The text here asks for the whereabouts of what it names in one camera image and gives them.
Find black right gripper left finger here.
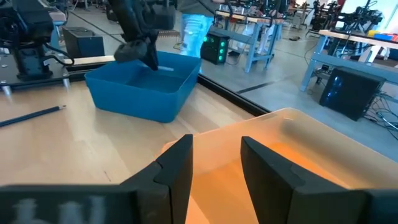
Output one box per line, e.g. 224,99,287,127
121,134,193,224

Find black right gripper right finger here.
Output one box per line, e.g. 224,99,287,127
241,136,369,224

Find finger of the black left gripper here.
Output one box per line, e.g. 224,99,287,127
143,30,159,71

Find dark background case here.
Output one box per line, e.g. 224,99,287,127
149,0,177,31

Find person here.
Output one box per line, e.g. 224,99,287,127
176,0,226,60

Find dark blue plastic bin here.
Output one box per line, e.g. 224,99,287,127
84,50,202,124

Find black equipment box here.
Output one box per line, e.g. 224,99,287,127
62,27,105,58

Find orange translucent plastic bin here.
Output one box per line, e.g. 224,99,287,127
155,107,398,224

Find black computer with green lights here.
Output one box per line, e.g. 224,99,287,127
200,30,231,65

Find wooden workbench with blue legs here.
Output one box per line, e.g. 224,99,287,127
300,29,398,94
37,0,68,50
214,9,285,74

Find black computer tower blue light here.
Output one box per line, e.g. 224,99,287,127
319,67,387,121

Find background robot rig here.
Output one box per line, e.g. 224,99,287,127
335,0,384,32

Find floor cable bundle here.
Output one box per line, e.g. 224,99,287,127
363,91,398,141

